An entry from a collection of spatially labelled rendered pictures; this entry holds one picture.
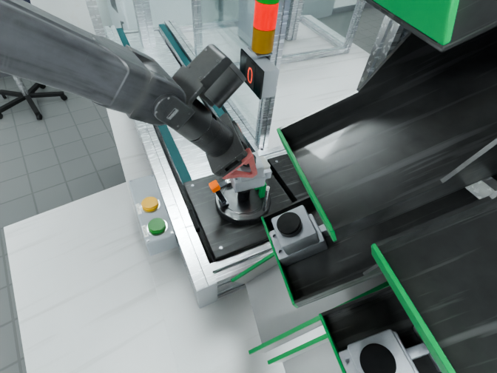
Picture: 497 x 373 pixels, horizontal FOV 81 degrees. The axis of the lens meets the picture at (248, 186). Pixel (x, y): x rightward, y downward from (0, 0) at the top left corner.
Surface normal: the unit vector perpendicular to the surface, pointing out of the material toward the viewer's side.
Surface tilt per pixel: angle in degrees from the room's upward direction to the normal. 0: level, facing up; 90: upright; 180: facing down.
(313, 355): 45
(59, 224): 0
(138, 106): 96
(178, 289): 0
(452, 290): 25
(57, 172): 0
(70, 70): 97
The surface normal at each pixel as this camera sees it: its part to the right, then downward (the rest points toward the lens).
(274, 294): -0.63, -0.36
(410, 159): -0.34, -0.53
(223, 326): 0.07, -0.66
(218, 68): 0.62, 0.69
